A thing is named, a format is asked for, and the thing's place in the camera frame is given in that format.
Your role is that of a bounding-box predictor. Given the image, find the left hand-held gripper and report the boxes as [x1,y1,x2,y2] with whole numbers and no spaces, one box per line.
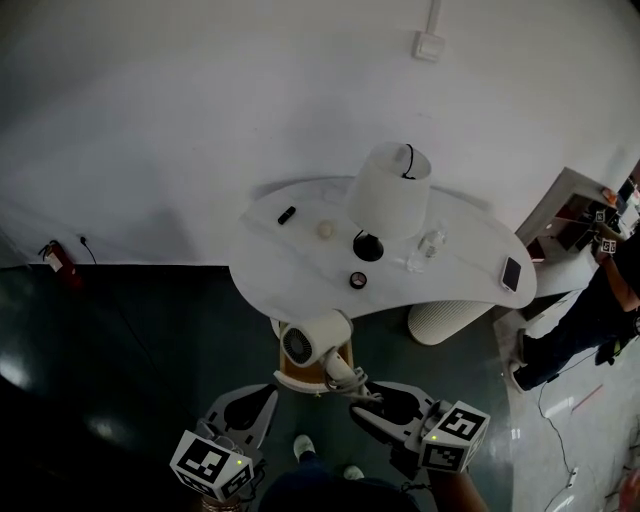
[169,384,278,502]

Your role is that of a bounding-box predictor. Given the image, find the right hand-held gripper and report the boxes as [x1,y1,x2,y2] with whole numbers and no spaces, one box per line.
[348,381,491,474]

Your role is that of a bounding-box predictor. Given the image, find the person's right forearm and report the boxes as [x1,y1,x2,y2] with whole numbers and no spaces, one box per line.
[429,469,489,512]

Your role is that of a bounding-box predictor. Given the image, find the person's left forearm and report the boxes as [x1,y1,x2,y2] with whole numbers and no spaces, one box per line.
[199,494,241,512]

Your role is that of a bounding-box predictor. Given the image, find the white curved table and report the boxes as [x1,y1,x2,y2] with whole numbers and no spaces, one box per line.
[230,175,539,347]

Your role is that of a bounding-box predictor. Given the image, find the person's dark jeans legs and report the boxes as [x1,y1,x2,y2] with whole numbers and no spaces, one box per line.
[259,449,421,512]

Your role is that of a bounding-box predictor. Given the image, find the white smartphone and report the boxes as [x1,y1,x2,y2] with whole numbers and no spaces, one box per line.
[500,255,523,291]

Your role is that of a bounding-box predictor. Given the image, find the white shade table lamp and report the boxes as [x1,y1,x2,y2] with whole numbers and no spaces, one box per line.
[344,141,433,262]

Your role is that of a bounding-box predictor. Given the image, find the red fire extinguisher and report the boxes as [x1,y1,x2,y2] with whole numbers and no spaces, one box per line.
[38,239,84,290]

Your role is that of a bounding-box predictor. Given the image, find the grey open shelf unit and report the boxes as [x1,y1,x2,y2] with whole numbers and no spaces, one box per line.
[514,167,626,264]

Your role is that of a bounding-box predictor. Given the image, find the thin floor cable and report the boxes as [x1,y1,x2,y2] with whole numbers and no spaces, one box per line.
[537,384,581,476]

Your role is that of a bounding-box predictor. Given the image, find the white wall switch box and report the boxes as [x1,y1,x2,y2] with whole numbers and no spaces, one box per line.
[412,30,444,62]

